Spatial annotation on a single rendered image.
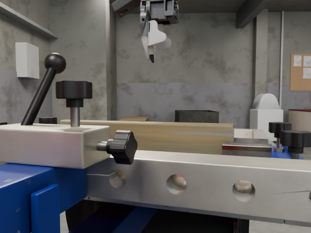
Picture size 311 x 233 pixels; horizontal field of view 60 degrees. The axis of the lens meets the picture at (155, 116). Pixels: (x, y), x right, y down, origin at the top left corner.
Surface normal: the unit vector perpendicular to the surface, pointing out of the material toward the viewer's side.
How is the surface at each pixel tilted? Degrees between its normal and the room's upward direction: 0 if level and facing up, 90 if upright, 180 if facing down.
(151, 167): 90
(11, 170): 0
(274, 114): 90
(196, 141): 90
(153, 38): 82
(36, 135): 90
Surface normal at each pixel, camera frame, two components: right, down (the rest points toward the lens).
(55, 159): -0.29, 0.06
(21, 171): 0.00, -1.00
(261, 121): 0.03, 0.06
